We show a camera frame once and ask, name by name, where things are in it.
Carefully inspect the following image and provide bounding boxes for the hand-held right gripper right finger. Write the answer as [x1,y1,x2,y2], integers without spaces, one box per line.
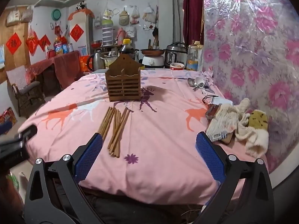
[196,132,274,224]

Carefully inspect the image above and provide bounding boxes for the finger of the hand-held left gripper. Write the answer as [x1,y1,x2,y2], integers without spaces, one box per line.
[14,125,38,143]

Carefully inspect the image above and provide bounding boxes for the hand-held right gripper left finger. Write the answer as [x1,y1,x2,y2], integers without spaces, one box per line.
[23,133,104,224]

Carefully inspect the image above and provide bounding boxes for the pile of wooden chopsticks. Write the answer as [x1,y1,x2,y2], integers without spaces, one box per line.
[97,107,131,157]

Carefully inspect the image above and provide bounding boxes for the wooden chopstick holder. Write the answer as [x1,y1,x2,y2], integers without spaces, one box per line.
[105,54,142,102]

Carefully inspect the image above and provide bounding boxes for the red printed box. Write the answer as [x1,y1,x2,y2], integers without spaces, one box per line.
[0,107,18,131]

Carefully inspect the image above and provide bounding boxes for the green bin bag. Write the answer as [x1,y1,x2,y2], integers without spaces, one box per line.
[6,171,19,192]

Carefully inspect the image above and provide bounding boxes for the cream waffle towel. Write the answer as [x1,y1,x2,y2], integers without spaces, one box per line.
[207,104,243,143]

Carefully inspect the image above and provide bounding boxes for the wooden armchair with cushion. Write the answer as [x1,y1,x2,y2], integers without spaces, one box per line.
[6,65,46,117]

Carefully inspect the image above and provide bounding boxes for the brown leather pouch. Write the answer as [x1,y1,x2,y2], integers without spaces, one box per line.
[206,104,225,120]

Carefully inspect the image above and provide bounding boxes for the pink deer print tablecloth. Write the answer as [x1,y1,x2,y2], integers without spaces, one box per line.
[17,69,269,206]

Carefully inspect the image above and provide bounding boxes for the cream knit cloth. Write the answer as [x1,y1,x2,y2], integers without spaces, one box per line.
[235,98,269,158]

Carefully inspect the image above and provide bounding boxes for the yellow spotted cloth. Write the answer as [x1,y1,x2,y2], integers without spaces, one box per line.
[248,110,269,130]

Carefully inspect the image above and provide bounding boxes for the metal spoon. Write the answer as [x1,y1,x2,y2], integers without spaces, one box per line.
[187,78,199,91]
[198,84,214,93]

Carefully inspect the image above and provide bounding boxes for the brown wooden door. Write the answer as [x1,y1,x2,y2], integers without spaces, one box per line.
[0,5,32,84]

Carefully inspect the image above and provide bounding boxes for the person's dark trousers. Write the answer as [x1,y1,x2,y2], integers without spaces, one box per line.
[79,187,206,224]

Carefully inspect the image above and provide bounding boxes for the table with red cloth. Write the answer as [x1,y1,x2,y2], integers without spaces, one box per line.
[26,50,81,91]

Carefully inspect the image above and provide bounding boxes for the red gift bag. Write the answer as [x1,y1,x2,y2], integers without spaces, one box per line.
[79,55,90,73]

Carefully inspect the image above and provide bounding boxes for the large yellow oil bottle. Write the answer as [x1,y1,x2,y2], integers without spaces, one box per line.
[54,37,64,56]

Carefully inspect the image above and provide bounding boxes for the large red diamond poster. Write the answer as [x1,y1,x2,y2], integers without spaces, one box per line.
[70,24,85,43]
[6,33,22,55]

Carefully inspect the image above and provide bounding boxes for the red hanging decoration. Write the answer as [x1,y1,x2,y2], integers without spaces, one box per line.
[26,26,39,56]

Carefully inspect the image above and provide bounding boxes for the stainless steel kettle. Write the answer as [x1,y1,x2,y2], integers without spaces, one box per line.
[87,52,105,71]

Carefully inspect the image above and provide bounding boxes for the small red diamond poster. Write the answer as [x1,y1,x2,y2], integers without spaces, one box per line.
[38,35,51,51]

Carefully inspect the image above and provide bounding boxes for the cream yellow pot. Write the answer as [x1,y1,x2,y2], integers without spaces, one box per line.
[104,55,118,69]

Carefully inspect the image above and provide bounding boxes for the clear cooking oil bottle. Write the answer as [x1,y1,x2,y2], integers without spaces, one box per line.
[186,41,202,71]

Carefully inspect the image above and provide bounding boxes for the silver black pressure cooker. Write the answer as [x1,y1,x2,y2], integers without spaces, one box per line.
[165,42,188,69]

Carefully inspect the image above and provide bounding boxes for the white rice cooker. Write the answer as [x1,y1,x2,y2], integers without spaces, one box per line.
[142,55,165,69]

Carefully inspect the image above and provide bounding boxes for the dark soy sauce bottle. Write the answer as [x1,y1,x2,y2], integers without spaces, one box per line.
[119,39,136,61]

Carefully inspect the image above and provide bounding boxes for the floral plastic sheet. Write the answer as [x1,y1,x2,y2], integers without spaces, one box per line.
[202,0,299,175]

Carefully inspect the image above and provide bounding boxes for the white refrigerator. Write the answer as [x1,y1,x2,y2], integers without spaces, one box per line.
[68,13,94,56]

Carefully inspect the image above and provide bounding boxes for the clear hanging bag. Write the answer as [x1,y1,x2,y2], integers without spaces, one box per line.
[21,6,33,23]
[6,7,20,27]

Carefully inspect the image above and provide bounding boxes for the brown frying pan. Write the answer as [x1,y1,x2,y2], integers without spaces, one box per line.
[140,49,165,56]

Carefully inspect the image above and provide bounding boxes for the pink thermos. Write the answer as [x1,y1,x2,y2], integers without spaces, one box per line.
[116,27,125,45]

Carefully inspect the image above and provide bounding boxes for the green lid stacked container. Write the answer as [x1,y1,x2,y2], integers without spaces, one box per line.
[102,19,114,46]

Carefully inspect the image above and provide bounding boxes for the orange cloth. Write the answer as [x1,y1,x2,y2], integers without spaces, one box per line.
[68,8,95,21]

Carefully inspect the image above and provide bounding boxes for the black hanging ladle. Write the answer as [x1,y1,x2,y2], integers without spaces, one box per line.
[153,6,159,38]

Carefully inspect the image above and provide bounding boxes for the beige hanging pouch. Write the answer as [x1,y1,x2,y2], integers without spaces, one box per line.
[119,7,130,26]

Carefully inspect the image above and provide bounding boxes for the yellowish plastic bag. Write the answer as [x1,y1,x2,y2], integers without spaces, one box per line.
[103,1,112,20]

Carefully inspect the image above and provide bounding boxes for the plastic bag with red contents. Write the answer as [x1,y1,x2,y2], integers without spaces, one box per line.
[131,6,140,25]

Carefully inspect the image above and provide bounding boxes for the dark red curtain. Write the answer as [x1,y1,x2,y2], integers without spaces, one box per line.
[183,0,205,45]

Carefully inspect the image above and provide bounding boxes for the white plastic bag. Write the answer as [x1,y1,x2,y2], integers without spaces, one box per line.
[142,3,156,22]

